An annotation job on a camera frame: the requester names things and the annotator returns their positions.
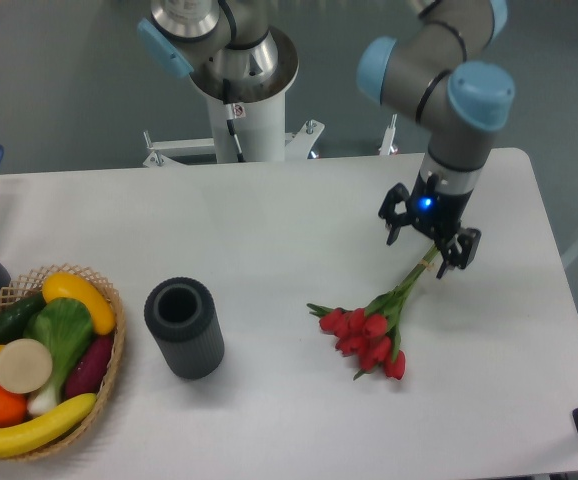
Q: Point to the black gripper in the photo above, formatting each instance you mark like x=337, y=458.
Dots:
x=437, y=215

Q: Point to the red tulip bouquet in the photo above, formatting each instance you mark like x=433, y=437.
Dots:
x=372, y=333

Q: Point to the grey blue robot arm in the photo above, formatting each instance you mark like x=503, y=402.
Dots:
x=243, y=66

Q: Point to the dark grey ribbed vase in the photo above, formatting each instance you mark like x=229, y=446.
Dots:
x=180, y=314

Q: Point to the purple sweet potato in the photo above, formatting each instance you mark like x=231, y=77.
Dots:
x=88, y=374

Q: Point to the green bok choy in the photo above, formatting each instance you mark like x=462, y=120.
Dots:
x=64, y=326

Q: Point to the woven wicker basket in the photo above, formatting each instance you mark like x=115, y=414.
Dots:
x=31, y=283

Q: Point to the beige round disc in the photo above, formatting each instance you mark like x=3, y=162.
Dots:
x=25, y=366

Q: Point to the green cucumber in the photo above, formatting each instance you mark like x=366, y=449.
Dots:
x=14, y=318

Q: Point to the yellow banana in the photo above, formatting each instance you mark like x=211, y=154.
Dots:
x=28, y=436

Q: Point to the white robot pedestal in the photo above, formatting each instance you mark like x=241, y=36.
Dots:
x=241, y=132

